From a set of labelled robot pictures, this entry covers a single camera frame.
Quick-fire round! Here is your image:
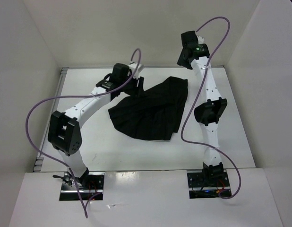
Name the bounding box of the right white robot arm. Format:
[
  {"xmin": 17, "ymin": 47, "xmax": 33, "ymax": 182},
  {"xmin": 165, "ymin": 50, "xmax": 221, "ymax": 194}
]
[{"xmin": 177, "ymin": 31, "xmax": 228, "ymax": 189}]

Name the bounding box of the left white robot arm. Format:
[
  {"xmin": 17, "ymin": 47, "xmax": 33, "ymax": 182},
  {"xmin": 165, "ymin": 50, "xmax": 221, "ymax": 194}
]
[{"xmin": 48, "ymin": 62, "xmax": 144, "ymax": 189}]

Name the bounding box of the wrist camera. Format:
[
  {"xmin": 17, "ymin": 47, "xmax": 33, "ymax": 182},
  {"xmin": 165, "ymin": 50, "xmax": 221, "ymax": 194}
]
[
  {"xmin": 129, "ymin": 62, "xmax": 144, "ymax": 79},
  {"xmin": 197, "ymin": 35, "xmax": 205, "ymax": 44}
]

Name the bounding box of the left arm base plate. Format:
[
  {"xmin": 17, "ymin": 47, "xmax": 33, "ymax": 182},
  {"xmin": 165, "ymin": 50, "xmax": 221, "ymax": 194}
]
[{"xmin": 52, "ymin": 172, "xmax": 105, "ymax": 201}]

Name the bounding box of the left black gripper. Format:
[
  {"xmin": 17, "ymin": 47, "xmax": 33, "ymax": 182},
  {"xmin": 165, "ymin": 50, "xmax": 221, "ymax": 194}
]
[{"xmin": 120, "ymin": 72, "xmax": 145, "ymax": 98}]

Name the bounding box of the purple cable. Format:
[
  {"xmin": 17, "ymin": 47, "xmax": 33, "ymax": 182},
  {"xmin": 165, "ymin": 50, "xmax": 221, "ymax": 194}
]
[
  {"xmin": 25, "ymin": 48, "xmax": 142, "ymax": 218},
  {"xmin": 180, "ymin": 16, "xmax": 243, "ymax": 201}
]

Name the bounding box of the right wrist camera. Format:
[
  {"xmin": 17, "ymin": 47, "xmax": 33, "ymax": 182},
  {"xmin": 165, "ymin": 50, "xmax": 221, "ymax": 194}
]
[{"xmin": 197, "ymin": 35, "xmax": 205, "ymax": 44}]

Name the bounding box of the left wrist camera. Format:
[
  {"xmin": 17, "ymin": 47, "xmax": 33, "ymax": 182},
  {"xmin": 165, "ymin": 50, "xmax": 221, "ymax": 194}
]
[{"xmin": 129, "ymin": 62, "xmax": 144, "ymax": 79}]

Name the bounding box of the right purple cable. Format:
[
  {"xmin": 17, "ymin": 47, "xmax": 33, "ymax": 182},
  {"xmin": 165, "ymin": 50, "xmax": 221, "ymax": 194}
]
[{"xmin": 180, "ymin": 16, "xmax": 243, "ymax": 201}]

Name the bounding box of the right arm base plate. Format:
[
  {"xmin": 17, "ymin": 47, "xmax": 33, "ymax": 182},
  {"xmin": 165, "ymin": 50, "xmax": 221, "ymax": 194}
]
[{"xmin": 187, "ymin": 170, "xmax": 232, "ymax": 199}]

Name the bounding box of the black pleated skirt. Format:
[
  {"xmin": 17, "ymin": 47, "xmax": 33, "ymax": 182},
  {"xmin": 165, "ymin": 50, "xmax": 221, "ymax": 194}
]
[{"xmin": 108, "ymin": 77, "xmax": 188, "ymax": 141}]

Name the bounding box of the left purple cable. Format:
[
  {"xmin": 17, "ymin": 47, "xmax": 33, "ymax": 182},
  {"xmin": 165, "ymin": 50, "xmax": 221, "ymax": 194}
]
[{"xmin": 25, "ymin": 48, "xmax": 142, "ymax": 218}]

